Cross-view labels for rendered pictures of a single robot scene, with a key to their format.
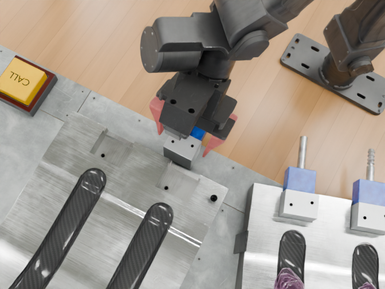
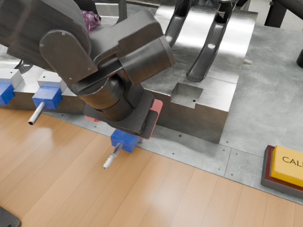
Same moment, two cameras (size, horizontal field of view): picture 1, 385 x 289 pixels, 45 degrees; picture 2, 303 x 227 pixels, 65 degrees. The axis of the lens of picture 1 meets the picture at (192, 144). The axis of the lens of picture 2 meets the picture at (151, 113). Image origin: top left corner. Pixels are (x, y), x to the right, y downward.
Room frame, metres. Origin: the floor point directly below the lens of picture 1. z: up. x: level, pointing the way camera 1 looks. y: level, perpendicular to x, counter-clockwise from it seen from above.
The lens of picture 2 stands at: (0.55, 0.08, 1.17)
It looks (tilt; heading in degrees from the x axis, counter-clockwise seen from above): 44 degrees down; 185
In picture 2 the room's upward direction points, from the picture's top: straight up
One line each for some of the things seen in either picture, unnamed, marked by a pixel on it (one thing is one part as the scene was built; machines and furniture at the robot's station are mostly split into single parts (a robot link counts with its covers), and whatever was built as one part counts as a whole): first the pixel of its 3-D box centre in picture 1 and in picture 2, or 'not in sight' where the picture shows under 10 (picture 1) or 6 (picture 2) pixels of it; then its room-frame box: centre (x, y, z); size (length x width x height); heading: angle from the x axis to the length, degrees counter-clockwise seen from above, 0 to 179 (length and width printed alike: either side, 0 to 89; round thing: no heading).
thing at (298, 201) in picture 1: (299, 176); (45, 100); (0.20, -0.17, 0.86); 0.13 x 0.05 x 0.05; 178
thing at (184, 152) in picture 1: (195, 124); (123, 141); (0.27, 0.00, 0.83); 0.13 x 0.05 x 0.05; 161
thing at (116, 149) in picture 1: (114, 151); (185, 99); (0.19, 0.11, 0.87); 0.05 x 0.05 x 0.04; 71
